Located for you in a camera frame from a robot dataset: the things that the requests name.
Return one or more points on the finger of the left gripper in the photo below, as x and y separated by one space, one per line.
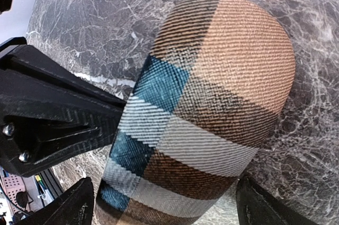
30 76
44 134

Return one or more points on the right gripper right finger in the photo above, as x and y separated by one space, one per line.
257 206

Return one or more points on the pink perforated crate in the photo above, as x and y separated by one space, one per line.
12 184

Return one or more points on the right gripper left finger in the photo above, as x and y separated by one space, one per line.
74 206

